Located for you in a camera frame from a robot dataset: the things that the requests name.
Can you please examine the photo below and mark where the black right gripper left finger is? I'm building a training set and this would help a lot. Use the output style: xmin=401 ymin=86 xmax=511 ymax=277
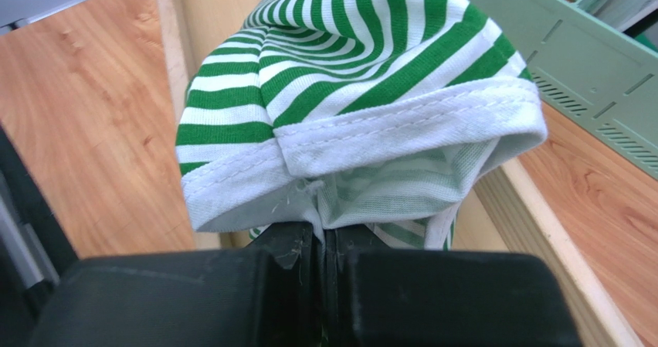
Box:
xmin=29 ymin=223 xmax=314 ymax=346

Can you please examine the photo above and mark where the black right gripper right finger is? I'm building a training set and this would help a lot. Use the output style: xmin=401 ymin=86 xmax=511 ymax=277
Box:
xmin=324 ymin=225 xmax=582 ymax=346

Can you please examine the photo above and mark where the green white striped tank top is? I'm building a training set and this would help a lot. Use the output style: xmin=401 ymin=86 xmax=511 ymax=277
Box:
xmin=175 ymin=0 xmax=548 ymax=251

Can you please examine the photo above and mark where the mint green file organizer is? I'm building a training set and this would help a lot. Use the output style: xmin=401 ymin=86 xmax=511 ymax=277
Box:
xmin=470 ymin=0 xmax=657 ymax=177

